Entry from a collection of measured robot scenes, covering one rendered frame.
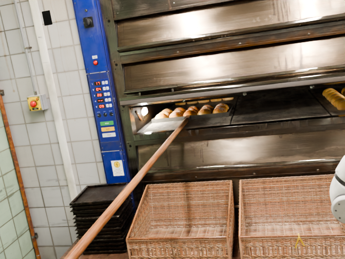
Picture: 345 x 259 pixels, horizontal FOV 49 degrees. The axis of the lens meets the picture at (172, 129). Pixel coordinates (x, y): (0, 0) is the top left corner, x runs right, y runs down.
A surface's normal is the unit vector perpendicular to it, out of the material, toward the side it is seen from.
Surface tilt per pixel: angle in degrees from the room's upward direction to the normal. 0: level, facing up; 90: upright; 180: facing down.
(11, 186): 90
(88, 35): 90
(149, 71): 70
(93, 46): 90
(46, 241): 90
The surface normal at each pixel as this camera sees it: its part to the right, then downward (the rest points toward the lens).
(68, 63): -0.22, 0.24
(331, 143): -0.25, -0.11
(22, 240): 0.97, -0.08
